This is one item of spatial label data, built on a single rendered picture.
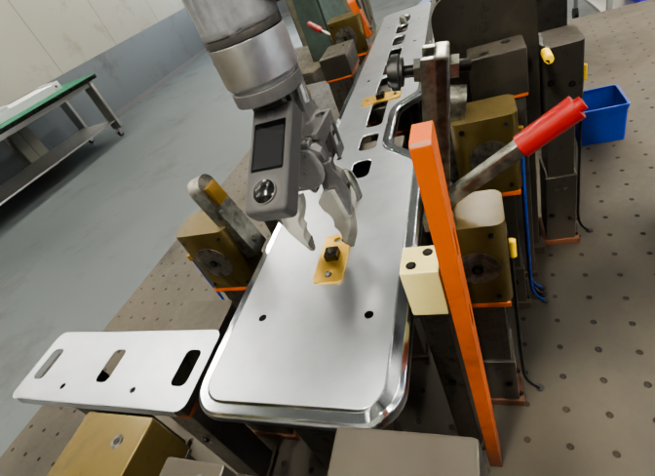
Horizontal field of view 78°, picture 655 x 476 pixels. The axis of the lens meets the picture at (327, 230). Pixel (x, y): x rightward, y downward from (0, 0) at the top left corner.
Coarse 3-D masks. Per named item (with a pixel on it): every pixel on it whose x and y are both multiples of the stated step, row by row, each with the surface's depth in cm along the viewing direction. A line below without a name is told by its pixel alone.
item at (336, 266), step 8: (328, 240) 53; (336, 248) 50; (344, 248) 51; (320, 256) 51; (328, 256) 49; (336, 256) 49; (344, 256) 50; (320, 264) 50; (328, 264) 49; (336, 264) 49; (344, 264) 48; (320, 272) 49; (336, 272) 48; (320, 280) 48; (328, 280) 47; (336, 280) 47
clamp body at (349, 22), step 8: (344, 16) 130; (352, 16) 125; (360, 16) 126; (328, 24) 129; (336, 24) 128; (344, 24) 128; (352, 24) 127; (360, 24) 127; (336, 32) 130; (344, 32) 129; (352, 32) 128; (360, 32) 128; (336, 40) 131; (344, 40) 131; (360, 40) 130; (368, 40) 133; (360, 48) 131; (360, 56) 133; (360, 64) 135
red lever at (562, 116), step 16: (560, 112) 32; (576, 112) 31; (528, 128) 34; (544, 128) 33; (560, 128) 32; (512, 144) 35; (528, 144) 34; (544, 144) 34; (496, 160) 36; (512, 160) 35; (464, 176) 39; (480, 176) 37; (464, 192) 39
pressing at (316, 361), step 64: (384, 64) 99; (384, 128) 73; (320, 192) 64; (384, 192) 57; (384, 256) 48; (256, 320) 47; (320, 320) 43; (384, 320) 40; (256, 384) 40; (320, 384) 37; (384, 384) 35
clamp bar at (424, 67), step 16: (432, 48) 32; (448, 48) 31; (400, 64) 32; (416, 64) 32; (432, 64) 31; (448, 64) 30; (464, 64) 31; (400, 80) 33; (416, 80) 33; (432, 80) 31; (448, 80) 31; (432, 96) 32; (448, 96) 32; (432, 112) 33; (448, 112) 33; (448, 128) 34; (448, 144) 35; (448, 160) 36; (448, 176) 37; (448, 192) 38
